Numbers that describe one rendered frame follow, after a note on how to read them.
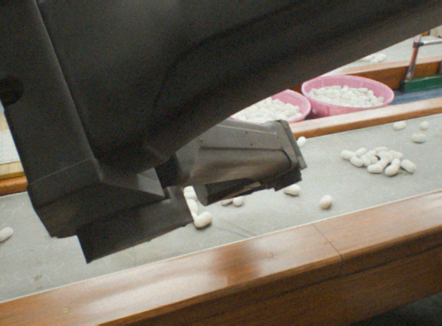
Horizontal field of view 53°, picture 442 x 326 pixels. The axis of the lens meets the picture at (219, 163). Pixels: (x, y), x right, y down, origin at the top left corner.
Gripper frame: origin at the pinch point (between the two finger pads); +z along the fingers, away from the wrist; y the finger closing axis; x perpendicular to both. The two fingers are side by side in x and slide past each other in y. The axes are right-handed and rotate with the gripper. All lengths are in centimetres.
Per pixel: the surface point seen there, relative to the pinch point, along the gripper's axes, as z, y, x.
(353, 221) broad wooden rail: -8.0, -19.1, 12.1
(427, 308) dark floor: 61, -84, 54
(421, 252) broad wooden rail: -10.3, -29.4, 20.3
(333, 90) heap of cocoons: 42, -57, -25
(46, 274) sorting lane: 0.4, 32.5, 8.4
